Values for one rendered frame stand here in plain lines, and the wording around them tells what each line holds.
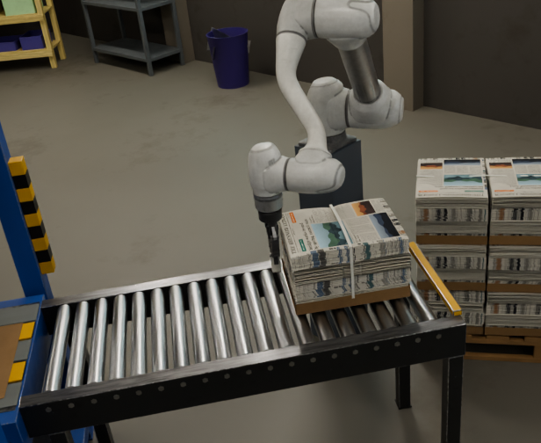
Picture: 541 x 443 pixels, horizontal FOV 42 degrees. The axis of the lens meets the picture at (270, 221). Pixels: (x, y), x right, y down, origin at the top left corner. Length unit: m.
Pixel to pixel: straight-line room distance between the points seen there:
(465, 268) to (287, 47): 1.28
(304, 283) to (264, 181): 0.35
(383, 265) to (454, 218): 0.76
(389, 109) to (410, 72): 3.24
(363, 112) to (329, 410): 1.26
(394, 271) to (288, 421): 1.05
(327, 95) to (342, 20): 0.59
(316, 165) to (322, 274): 0.36
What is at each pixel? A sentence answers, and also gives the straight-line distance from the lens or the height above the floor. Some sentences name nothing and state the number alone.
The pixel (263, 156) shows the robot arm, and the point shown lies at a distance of 2.06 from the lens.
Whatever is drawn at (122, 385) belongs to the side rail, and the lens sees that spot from 2.13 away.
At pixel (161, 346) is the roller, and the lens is 2.23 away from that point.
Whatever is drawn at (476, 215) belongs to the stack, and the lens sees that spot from 2.91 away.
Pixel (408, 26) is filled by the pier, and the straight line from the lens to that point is 5.92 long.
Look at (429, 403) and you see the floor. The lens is 3.11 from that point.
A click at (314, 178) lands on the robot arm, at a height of 1.27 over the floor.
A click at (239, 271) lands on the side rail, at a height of 0.80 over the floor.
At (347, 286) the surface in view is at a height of 0.88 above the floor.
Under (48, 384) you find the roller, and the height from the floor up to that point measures 0.80.
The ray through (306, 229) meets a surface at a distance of 2.25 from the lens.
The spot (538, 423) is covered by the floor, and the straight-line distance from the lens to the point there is 3.09.
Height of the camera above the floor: 2.14
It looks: 29 degrees down
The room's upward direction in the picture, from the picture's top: 7 degrees counter-clockwise
